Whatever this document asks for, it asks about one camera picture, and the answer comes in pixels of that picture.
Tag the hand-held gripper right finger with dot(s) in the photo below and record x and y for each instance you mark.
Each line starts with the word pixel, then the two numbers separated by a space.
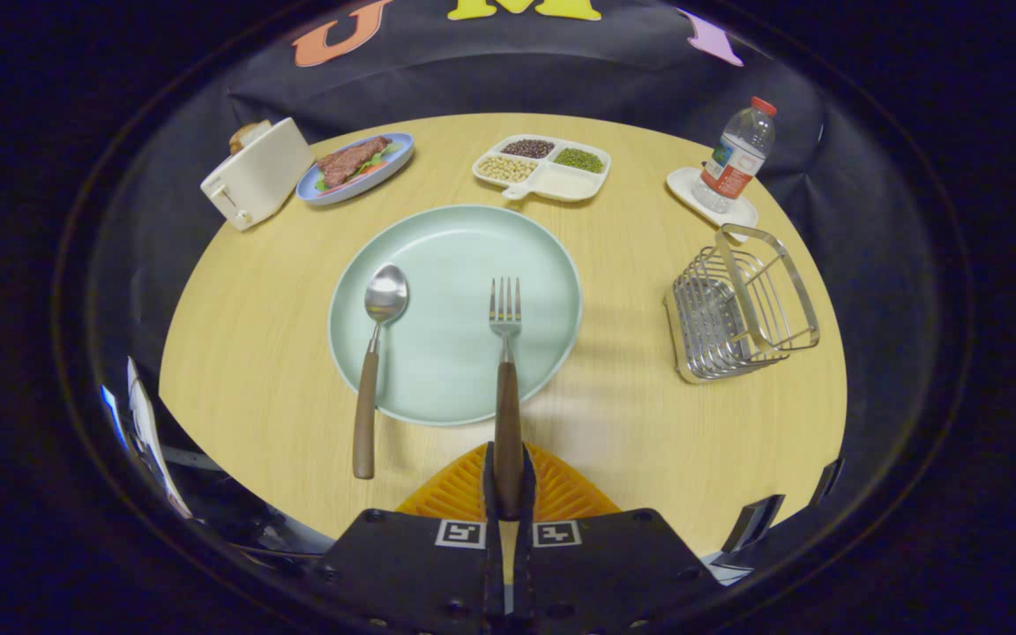
pixel 605 573

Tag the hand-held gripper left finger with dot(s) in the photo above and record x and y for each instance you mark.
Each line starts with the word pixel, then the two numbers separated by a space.
pixel 411 573

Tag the pale green round plate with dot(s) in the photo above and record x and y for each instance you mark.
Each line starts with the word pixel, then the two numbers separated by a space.
pixel 446 353

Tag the blue oval plate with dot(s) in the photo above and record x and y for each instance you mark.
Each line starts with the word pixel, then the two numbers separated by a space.
pixel 358 186

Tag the white divided snack tray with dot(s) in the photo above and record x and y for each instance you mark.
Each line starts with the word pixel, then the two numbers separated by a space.
pixel 565 183

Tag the white square coaster dish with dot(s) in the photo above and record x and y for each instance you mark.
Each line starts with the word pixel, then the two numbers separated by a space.
pixel 683 187

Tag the pile of green beans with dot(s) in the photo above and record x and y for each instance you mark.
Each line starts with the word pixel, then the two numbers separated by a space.
pixel 578 160

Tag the pile of yellow soybeans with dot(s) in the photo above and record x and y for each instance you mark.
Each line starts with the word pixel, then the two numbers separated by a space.
pixel 508 168

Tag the brown steak with vegetables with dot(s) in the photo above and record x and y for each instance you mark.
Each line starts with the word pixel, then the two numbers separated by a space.
pixel 349 160

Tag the white toaster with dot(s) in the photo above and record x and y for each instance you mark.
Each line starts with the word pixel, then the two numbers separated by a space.
pixel 261 176

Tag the clear water bottle red cap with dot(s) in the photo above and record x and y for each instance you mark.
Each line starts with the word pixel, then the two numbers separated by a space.
pixel 737 163

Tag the pile of dark brown beans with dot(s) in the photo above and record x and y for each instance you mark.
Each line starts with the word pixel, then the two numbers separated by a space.
pixel 527 148

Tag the toasted bread slice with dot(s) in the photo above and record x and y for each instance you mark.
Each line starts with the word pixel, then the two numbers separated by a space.
pixel 246 134

